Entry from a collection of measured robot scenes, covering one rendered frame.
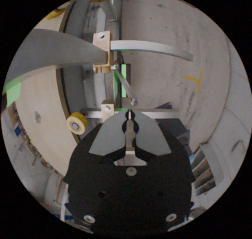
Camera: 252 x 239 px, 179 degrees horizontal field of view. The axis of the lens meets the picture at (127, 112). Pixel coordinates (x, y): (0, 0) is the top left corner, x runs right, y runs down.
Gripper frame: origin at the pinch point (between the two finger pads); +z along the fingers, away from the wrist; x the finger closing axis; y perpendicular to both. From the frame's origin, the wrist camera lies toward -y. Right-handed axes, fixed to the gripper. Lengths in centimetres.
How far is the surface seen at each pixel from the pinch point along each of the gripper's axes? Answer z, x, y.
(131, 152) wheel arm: 19.2, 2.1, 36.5
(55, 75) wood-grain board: 11.1, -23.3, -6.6
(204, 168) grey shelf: 34, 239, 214
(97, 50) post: 5.8, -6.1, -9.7
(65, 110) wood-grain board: 12.6, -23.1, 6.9
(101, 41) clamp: 14.1, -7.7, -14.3
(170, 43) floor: 101, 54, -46
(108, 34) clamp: 14.1, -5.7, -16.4
